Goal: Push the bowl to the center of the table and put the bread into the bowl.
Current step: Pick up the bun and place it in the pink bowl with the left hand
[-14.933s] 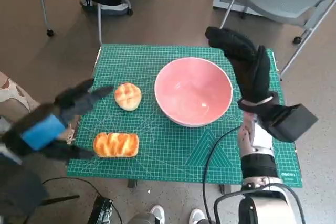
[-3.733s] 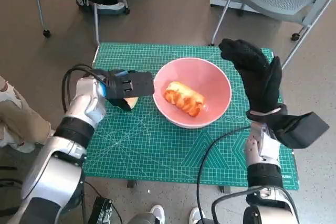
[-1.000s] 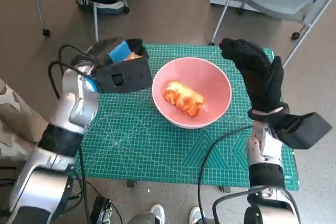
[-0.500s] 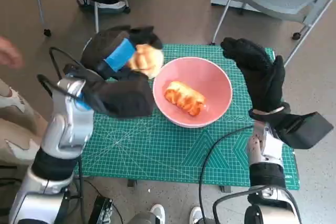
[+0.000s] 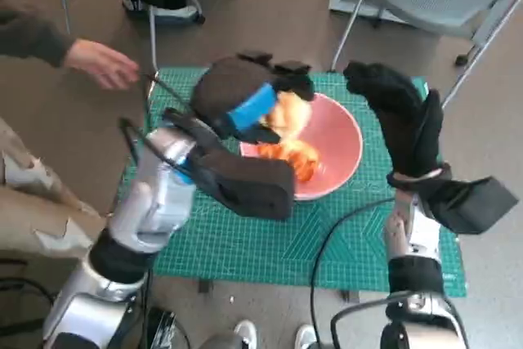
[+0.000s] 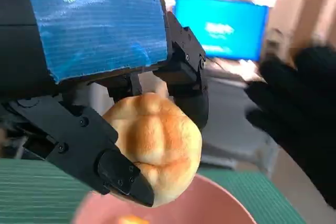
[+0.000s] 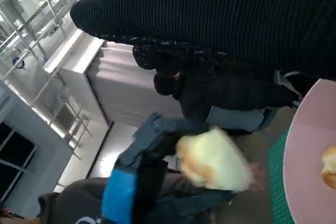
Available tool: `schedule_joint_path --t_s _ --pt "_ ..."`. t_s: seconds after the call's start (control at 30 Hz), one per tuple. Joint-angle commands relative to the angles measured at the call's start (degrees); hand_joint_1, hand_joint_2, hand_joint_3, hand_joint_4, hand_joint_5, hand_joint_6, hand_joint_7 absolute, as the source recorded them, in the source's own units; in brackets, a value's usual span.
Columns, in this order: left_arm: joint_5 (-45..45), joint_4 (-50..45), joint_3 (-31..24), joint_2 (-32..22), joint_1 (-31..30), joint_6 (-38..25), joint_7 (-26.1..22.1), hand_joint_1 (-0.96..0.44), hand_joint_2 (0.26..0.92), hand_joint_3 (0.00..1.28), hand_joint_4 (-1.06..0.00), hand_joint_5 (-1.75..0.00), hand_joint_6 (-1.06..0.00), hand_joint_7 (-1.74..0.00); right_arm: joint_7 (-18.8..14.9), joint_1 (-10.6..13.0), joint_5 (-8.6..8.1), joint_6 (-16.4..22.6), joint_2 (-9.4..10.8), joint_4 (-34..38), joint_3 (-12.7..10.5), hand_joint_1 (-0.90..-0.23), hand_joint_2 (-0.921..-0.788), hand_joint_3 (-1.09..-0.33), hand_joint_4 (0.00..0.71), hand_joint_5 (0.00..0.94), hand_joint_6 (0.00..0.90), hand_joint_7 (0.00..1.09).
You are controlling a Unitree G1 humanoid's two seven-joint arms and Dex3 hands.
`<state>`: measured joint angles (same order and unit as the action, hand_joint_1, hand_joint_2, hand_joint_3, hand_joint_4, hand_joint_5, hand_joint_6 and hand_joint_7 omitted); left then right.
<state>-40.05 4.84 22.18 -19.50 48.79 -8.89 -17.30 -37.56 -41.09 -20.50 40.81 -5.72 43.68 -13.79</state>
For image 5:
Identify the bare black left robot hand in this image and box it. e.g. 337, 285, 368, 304
190, 50, 315, 144

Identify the black floor device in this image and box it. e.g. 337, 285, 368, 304
142, 306, 177, 349

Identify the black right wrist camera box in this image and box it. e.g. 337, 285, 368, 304
424, 175, 519, 235

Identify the white shoe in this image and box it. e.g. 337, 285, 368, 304
233, 319, 258, 349
294, 324, 316, 349

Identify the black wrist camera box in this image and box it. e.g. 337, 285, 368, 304
163, 107, 296, 219
424, 175, 519, 235

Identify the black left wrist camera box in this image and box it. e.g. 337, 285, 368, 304
163, 107, 296, 219

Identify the pale round toy bun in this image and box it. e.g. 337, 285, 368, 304
261, 93, 312, 140

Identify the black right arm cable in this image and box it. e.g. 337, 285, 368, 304
310, 196, 396, 349
329, 289, 469, 349

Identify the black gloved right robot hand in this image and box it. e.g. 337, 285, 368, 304
342, 61, 445, 179

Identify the pink bowl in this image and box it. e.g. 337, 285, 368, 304
239, 93, 364, 202

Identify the person's hand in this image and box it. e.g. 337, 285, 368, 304
65, 38, 140, 91

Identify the green cutting mat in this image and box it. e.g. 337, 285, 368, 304
118, 66, 467, 298

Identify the orange braided toy bread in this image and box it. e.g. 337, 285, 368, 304
255, 140, 322, 182

